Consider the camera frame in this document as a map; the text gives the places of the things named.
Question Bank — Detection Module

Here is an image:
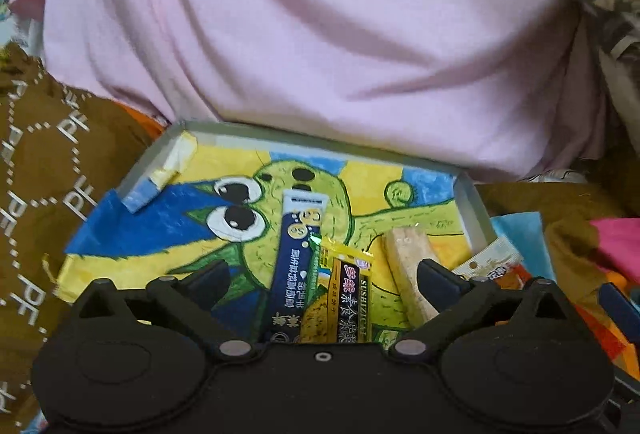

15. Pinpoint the cardboard tray with frog drawing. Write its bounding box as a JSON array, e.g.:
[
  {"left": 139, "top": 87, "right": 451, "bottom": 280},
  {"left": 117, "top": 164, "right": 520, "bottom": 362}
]
[{"left": 52, "top": 131, "right": 488, "bottom": 345}]

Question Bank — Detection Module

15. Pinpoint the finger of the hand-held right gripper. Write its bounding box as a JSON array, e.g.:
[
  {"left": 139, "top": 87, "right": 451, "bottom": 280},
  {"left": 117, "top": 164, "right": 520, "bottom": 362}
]
[
  {"left": 607, "top": 366, "right": 640, "bottom": 434},
  {"left": 597, "top": 283, "right": 640, "bottom": 341}
]

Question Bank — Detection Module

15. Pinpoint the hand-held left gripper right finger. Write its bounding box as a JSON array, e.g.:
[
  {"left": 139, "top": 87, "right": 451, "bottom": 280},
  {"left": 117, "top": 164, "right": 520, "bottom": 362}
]
[{"left": 391, "top": 258, "right": 582, "bottom": 361}]

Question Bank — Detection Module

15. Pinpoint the white snack packet outside tray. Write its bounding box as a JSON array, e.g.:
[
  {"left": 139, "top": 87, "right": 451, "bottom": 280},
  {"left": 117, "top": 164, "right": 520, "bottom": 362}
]
[{"left": 452, "top": 237, "right": 531, "bottom": 290}]

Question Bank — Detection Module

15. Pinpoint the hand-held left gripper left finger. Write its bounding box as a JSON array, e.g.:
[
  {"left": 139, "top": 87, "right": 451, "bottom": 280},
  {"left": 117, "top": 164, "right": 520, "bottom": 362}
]
[{"left": 62, "top": 261, "right": 253, "bottom": 361}]

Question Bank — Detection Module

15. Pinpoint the brown patterned blanket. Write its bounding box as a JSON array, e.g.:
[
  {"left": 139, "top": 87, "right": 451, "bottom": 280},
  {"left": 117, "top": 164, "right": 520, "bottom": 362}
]
[{"left": 0, "top": 42, "right": 166, "bottom": 434}]

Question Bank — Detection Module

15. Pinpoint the pink cloth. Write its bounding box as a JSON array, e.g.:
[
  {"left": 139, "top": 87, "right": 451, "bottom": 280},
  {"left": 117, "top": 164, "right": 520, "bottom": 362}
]
[{"left": 10, "top": 0, "right": 621, "bottom": 182}]

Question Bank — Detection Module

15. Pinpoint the navy blue long packet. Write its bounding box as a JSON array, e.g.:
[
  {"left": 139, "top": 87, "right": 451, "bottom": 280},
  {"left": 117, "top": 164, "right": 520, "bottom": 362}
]
[{"left": 260, "top": 191, "right": 331, "bottom": 345}]

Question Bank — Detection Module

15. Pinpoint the yellow black strip packet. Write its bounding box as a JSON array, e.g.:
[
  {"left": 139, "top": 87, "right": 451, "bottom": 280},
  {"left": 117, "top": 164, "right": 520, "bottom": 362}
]
[{"left": 300, "top": 237, "right": 376, "bottom": 345}]

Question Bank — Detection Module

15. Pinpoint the rice cracker bar clear wrapper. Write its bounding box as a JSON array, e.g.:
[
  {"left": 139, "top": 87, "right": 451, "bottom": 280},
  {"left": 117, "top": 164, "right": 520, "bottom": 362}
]
[{"left": 382, "top": 227, "right": 441, "bottom": 330}]

